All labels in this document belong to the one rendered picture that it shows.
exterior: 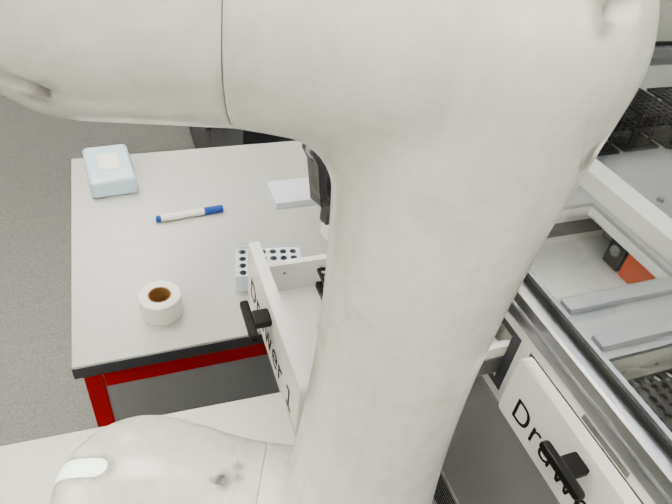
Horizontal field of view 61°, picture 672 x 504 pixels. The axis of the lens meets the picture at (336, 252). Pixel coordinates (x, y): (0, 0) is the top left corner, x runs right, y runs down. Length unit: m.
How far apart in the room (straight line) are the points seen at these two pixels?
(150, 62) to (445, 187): 0.11
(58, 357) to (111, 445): 1.54
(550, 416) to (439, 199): 0.59
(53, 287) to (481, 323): 2.07
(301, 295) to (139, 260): 0.35
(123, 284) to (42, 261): 1.31
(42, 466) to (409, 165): 0.66
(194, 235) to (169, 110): 0.96
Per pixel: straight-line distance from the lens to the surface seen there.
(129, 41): 0.21
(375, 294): 0.27
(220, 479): 0.48
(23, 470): 0.80
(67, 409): 1.90
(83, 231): 1.23
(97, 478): 0.49
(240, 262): 1.06
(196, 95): 0.22
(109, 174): 1.31
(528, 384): 0.81
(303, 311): 0.92
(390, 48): 0.20
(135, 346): 0.99
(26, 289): 2.29
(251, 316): 0.80
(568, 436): 0.78
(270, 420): 0.80
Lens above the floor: 1.50
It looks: 40 degrees down
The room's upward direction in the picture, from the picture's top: 7 degrees clockwise
